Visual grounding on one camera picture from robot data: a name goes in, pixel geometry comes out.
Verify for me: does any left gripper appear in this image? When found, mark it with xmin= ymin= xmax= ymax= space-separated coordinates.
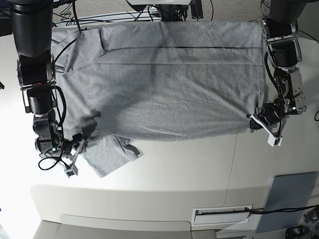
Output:
xmin=246 ymin=101 xmax=286 ymax=146

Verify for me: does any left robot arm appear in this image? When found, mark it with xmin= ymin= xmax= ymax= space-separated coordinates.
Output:
xmin=246 ymin=0 xmax=308 ymax=147

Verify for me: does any black cable on table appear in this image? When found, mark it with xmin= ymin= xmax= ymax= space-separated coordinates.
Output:
xmin=245 ymin=205 xmax=319 ymax=215

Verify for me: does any grey T-shirt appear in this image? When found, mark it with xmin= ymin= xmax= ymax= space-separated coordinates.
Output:
xmin=51 ymin=21 xmax=265 ymax=177

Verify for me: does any blue-grey board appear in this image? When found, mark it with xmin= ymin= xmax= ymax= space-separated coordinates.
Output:
xmin=255 ymin=172 xmax=318 ymax=234

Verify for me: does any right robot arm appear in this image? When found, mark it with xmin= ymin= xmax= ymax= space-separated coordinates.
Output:
xmin=9 ymin=0 xmax=89 ymax=177

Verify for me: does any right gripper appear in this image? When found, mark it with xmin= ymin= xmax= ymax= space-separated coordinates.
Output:
xmin=53 ymin=133 xmax=90 ymax=177

